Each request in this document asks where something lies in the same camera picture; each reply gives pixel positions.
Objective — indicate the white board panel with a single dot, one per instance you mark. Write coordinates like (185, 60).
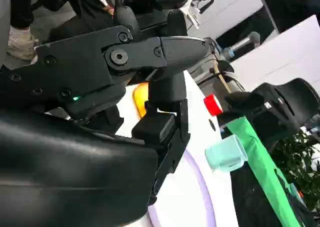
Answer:
(232, 9)
(287, 57)

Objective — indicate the wooden stick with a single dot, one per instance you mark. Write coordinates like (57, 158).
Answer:
(221, 77)

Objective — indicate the black table grommet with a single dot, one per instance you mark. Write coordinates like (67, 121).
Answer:
(212, 125)

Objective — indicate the green potted plant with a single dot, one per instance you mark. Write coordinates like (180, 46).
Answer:
(295, 162)

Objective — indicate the green cloth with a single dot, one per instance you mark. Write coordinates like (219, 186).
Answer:
(270, 187)

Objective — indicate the small orange white bread roll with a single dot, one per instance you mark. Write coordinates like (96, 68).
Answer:
(140, 99)

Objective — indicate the pale green mug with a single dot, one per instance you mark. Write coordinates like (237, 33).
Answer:
(225, 157)

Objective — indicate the lilac plate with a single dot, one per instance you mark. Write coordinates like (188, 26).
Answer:
(208, 194)

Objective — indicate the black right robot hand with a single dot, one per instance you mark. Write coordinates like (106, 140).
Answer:
(75, 162)

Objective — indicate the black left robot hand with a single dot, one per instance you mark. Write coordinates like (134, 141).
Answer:
(306, 97)

